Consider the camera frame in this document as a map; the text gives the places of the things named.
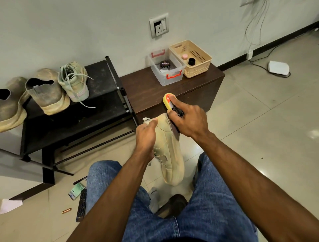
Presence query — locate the green paper packet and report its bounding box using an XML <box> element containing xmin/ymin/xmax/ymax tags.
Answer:
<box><xmin>68</xmin><ymin>182</ymin><xmax>86</xmax><ymax>200</ymax></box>

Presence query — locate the black remote control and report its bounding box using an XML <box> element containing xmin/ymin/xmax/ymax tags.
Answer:
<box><xmin>76</xmin><ymin>187</ymin><xmax>87</xmax><ymax>222</ymax></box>

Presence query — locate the person's left hand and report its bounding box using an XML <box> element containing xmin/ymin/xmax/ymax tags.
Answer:
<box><xmin>135</xmin><ymin>119</ymin><xmax>159</xmax><ymax>161</ymax></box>

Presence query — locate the person's leg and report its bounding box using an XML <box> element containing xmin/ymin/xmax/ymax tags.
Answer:
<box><xmin>172</xmin><ymin>152</ymin><xmax>259</xmax><ymax>242</ymax></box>
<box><xmin>86</xmin><ymin>160</ymin><xmax>175</xmax><ymax>242</ymax></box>

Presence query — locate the person's right hand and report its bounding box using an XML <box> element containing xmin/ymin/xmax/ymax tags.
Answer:
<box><xmin>167</xmin><ymin>96</ymin><xmax>211</xmax><ymax>145</ymax></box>

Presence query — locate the black metal shoe rack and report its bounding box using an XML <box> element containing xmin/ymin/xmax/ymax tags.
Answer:
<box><xmin>0</xmin><ymin>55</ymin><xmax>140</xmax><ymax>200</ymax></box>

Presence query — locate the black orange shoe brush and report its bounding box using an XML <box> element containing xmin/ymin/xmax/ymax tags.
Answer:
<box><xmin>162</xmin><ymin>93</ymin><xmax>185</xmax><ymax>119</ymax></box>

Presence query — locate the dark brown wooden cabinet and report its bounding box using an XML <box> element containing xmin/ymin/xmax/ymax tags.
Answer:
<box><xmin>120</xmin><ymin>62</ymin><xmax>226</xmax><ymax>125</ymax></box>

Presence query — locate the pale green lace-up shoe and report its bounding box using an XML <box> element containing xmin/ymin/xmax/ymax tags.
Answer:
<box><xmin>57</xmin><ymin>61</ymin><xmax>96</xmax><ymax>109</ymax></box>
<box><xmin>143</xmin><ymin>113</ymin><xmax>186</xmax><ymax>186</ymax></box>

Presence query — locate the white cable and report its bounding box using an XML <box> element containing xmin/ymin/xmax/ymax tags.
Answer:
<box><xmin>244</xmin><ymin>0</ymin><xmax>290</xmax><ymax>78</ymax></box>

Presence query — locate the beige plastic basket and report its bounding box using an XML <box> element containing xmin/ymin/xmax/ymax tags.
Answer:
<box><xmin>169</xmin><ymin>40</ymin><xmax>213</xmax><ymax>79</ymax></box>

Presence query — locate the person's right forearm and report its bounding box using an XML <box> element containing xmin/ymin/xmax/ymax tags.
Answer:
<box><xmin>198</xmin><ymin>134</ymin><xmax>319</xmax><ymax>242</ymax></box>

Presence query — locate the white paper sheet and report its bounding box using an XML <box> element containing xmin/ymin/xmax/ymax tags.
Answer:
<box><xmin>0</xmin><ymin>199</ymin><xmax>24</xmax><ymax>214</ymax></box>

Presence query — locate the clear plastic storage box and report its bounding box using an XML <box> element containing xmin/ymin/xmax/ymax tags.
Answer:
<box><xmin>148</xmin><ymin>48</ymin><xmax>186</xmax><ymax>87</ymax></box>

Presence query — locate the person's left forearm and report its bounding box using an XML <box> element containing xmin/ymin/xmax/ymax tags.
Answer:
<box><xmin>67</xmin><ymin>152</ymin><xmax>153</xmax><ymax>242</ymax></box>

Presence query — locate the white wall socket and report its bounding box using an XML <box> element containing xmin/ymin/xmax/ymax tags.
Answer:
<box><xmin>149</xmin><ymin>12</ymin><xmax>170</xmax><ymax>39</ymax></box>

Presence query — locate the person's left leg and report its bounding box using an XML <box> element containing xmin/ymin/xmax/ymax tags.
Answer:
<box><xmin>86</xmin><ymin>160</ymin><xmax>175</xmax><ymax>242</ymax></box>

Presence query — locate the worn tan slip-on shoe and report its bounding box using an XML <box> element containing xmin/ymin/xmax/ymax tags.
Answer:
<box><xmin>0</xmin><ymin>76</ymin><xmax>28</xmax><ymax>133</ymax></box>
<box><xmin>25</xmin><ymin>68</ymin><xmax>71</xmax><ymax>116</ymax></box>

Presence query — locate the white router box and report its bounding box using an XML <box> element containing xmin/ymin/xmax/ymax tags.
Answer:
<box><xmin>267</xmin><ymin>60</ymin><xmax>291</xmax><ymax>77</ymax></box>

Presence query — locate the person's right leg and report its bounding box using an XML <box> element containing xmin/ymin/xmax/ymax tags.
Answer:
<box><xmin>172</xmin><ymin>152</ymin><xmax>259</xmax><ymax>242</ymax></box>

